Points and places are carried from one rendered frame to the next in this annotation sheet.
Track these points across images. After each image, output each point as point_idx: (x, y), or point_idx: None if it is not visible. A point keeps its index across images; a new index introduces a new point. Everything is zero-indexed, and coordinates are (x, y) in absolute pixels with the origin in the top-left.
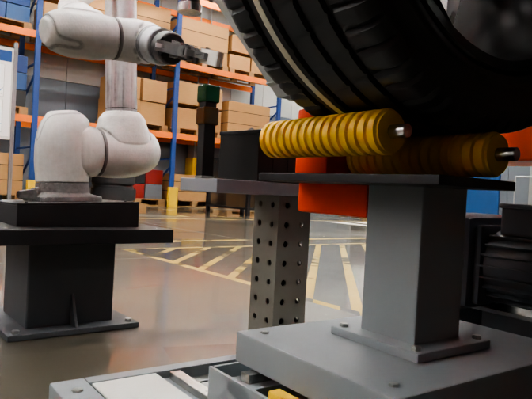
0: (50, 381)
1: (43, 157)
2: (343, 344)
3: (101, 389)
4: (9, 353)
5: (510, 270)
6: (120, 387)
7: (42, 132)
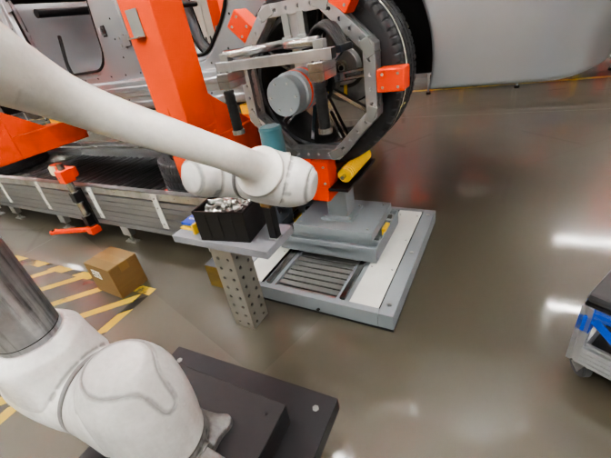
0: (355, 376)
1: (194, 406)
2: (361, 217)
3: (379, 302)
4: (336, 448)
5: None
6: (373, 298)
7: (175, 387)
